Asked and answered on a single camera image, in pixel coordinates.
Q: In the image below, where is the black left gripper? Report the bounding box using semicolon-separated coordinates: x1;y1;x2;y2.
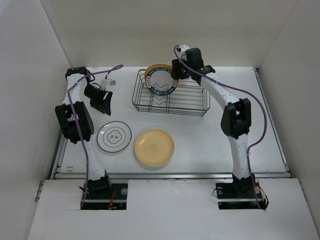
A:
84;83;112;116

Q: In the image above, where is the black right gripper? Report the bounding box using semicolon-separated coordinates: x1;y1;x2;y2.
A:
170;57;193;80

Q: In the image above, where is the white plate dark patterned rim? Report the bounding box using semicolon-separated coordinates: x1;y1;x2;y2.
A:
144;75;179;96

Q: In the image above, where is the white plate green rim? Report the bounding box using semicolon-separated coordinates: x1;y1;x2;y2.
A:
96;121;132;153

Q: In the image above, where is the grey wire dish rack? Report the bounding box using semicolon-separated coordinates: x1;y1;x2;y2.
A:
131;69;211;117

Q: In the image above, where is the yellow shallow plate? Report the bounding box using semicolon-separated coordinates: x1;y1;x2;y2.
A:
134;128;175;167

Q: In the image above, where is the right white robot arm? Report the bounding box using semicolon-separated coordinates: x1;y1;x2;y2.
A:
171;45;253;197

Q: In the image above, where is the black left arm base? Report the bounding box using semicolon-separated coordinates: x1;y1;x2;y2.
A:
79;179;129;211

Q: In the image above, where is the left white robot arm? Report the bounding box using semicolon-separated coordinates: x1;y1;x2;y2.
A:
55;66;113;199

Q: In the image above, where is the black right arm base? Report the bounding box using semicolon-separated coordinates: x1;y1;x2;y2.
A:
213;181;269;210

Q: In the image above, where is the yellow rear plate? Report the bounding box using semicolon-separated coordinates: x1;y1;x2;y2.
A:
144;63;172;80

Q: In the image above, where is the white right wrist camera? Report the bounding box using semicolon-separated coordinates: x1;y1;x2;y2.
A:
176;44;190;60

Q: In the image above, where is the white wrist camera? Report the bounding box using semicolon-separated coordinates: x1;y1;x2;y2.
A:
100;79;116;89
176;44;190;60

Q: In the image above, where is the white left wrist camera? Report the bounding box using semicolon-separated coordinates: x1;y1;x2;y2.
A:
100;79;116;89

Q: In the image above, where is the aluminium table edge rail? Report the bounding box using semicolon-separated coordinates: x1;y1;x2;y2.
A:
54;66;291;179

